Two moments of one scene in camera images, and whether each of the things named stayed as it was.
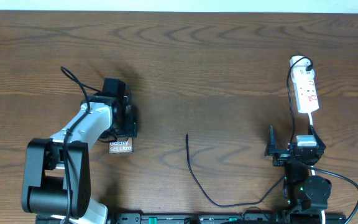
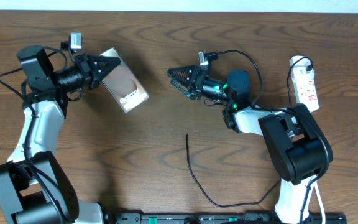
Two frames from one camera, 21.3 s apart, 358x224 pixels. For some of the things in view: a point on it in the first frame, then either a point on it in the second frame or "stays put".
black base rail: [198, 218] stays put
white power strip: [304, 84] stays put
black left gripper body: [128, 127] → [83, 63]
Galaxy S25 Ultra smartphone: [122, 145] → [123, 84]
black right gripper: [282, 155] → [196, 74]
